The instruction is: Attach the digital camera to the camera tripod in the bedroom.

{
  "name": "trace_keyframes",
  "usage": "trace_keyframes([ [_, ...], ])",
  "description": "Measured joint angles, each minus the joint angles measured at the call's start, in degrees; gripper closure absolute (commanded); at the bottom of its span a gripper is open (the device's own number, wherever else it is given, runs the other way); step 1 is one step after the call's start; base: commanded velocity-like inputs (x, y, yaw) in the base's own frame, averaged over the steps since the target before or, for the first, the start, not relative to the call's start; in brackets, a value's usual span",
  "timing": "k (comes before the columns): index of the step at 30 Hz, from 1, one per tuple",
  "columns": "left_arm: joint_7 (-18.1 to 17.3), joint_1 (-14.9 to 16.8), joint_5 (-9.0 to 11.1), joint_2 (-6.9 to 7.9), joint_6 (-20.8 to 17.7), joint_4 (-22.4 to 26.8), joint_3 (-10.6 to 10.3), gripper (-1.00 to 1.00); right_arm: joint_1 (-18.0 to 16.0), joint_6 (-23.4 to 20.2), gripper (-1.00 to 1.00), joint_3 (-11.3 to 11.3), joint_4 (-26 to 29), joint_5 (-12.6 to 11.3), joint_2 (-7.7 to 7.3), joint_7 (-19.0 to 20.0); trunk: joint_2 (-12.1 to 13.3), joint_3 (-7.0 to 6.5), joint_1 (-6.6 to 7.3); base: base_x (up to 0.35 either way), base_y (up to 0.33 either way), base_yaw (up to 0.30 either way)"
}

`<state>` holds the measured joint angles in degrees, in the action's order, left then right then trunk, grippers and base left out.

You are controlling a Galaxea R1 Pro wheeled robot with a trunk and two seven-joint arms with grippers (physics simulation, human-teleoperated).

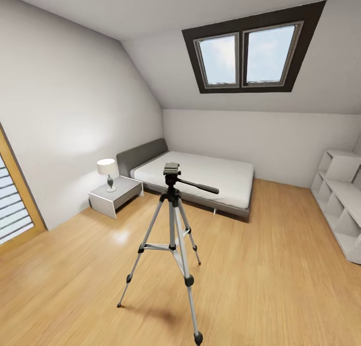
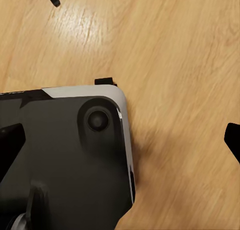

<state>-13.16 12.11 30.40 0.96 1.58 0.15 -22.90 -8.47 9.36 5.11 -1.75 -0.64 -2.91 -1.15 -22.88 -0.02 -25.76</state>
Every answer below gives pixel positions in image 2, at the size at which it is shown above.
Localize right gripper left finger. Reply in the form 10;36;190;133
0;123;26;183

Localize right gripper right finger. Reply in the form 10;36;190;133
224;123;240;163

